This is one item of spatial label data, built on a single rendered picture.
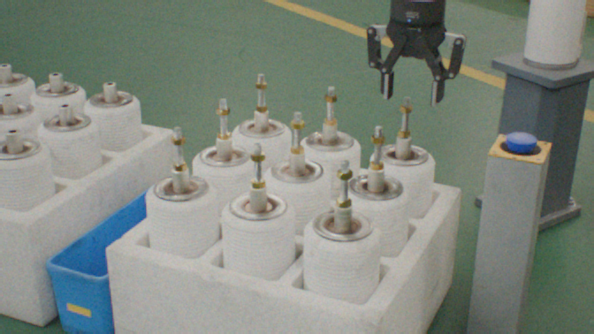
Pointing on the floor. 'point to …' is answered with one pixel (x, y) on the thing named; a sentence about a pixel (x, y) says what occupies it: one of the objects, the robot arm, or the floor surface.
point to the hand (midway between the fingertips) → (411, 92)
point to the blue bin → (91, 271)
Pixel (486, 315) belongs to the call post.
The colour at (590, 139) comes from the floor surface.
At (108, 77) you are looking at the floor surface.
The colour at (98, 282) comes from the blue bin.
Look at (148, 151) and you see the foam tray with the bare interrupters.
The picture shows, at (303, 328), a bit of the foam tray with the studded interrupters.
